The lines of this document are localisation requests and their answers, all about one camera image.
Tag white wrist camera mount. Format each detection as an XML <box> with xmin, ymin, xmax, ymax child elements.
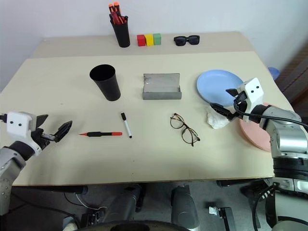
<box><xmin>236</xmin><ymin>77</ymin><xmax>264</xmax><ymax>124</ymax></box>
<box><xmin>6</xmin><ymin>111</ymin><xmax>43</xmax><ymax>157</ymax></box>

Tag tortoiseshell eyeglasses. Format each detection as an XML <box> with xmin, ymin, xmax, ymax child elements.
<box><xmin>169</xmin><ymin>112</ymin><xmax>201</xmax><ymax>147</ymax></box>

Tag thin white floor cable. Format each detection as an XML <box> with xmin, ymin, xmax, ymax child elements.
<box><xmin>75</xmin><ymin>192</ymin><xmax>107</xmax><ymax>210</ymax></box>

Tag dark rounded robot leg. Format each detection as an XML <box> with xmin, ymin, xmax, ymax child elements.
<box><xmin>170</xmin><ymin>184</ymin><xmax>201</xmax><ymax>231</ymax></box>
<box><xmin>105</xmin><ymin>184</ymin><xmax>146</xmax><ymax>223</ymax></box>

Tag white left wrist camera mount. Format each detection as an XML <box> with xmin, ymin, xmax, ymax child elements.
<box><xmin>6</xmin><ymin>111</ymin><xmax>43</xmax><ymax>157</ymax></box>

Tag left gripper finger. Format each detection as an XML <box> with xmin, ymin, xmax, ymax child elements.
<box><xmin>36</xmin><ymin>114</ymin><xmax>49</xmax><ymax>132</ymax></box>
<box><xmin>53</xmin><ymin>120</ymin><xmax>73</xmax><ymax>143</ymax></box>

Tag pink plate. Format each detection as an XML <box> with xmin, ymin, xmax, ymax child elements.
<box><xmin>238</xmin><ymin>103</ymin><xmax>275</xmax><ymax>153</ymax></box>

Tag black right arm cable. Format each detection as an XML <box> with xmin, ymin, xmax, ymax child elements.
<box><xmin>233</xmin><ymin>102</ymin><xmax>308</xmax><ymax>127</ymax></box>

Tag black table frame bar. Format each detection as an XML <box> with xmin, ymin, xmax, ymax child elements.
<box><xmin>11</xmin><ymin>185</ymin><xmax>89</xmax><ymax>195</ymax></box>

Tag black sunglasses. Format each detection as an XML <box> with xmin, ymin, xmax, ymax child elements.
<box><xmin>173</xmin><ymin>35</ymin><xmax>200</xmax><ymax>47</ymax></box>

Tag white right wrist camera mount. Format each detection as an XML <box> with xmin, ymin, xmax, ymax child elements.
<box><xmin>236</xmin><ymin>77</ymin><xmax>264</xmax><ymax>124</ymax></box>

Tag blue plastic container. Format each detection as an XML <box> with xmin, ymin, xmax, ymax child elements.
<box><xmin>267</xmin><ymin>66</ymin><xmax>281</xmax><ymax>80</ymax></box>

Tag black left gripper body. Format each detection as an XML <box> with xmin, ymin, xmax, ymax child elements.
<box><xmin>30</xmin><ymin>128</ymin><xmax>55</xmax><ymax>151</ymax></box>

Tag light blue plate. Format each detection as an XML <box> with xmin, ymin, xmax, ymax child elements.
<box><xmin>196</xmin><ymin>69</ymin><xmax>245</xmax><ymax>107</ymax></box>

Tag empty black cup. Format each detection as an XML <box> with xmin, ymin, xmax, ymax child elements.
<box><xmin>89</xmin><ymin>64</ymin><xmax>122</xmax><ymax>102</ymax></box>

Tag black metal bracket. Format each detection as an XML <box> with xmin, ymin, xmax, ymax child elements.
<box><xmin>208</xmin><ymin>205</ymin><xmax>236</xmax><ymax>231</ymax></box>

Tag dark round base shape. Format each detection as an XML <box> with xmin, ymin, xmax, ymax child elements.
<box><xmin>90</xmin><ymin>219</ymin><xmax>193</xmax><ymax>231</ymax></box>

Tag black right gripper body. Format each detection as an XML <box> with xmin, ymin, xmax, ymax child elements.
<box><xmin>229</xmin><ymin>92</ymin><xmax>249</xmax><ymax>121</ymax></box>

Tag black body cable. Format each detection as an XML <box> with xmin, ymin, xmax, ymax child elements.
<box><xmin>250</xmin><ymin>184</ymin><xmax>277</xmax><ymax>228</ymax></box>

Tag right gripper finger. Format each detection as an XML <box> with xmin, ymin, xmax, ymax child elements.
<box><xmin>225</xmin><ymin>88</ymin><xmax>239</xmax><ymax>99</ymax></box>
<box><xmin>209</xmin><ymin>103</ymin><xmax>236</xmax><ymax>121</ymax></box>

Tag crumpled white tissue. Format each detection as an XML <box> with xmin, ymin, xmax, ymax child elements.
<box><xmin>205</xmin><ymin>106</ymin><xmax>232</xmax><ymax>130</ymax></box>

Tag silver robot body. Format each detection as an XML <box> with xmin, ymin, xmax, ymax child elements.
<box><xmin>240</xmin><ymin>177</ymin><xmax>308</xmax><ymax>231</ymax></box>

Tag brown wooden cabinet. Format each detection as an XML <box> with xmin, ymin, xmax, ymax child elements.
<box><xmin>274</xmin><ymin>45</ymin><xmax>308</xmax><ymax>104</ymax></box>

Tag black pen holder cup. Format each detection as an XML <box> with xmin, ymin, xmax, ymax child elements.
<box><xmin>110</xmin><ymin>14</ymin><xmax>131</xmax><ymax>48</ymax></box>

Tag black and red pen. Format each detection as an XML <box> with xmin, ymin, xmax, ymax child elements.
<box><xmin>78</xmin><ymin>131</ymin><xmax>123</xmax><ymax>139</ymax></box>

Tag white marker black cap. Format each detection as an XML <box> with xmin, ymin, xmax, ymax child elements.
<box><xmin>120</xmin><ymin>112</ymin><xmax>133</xmax><ymax>139</ymax></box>

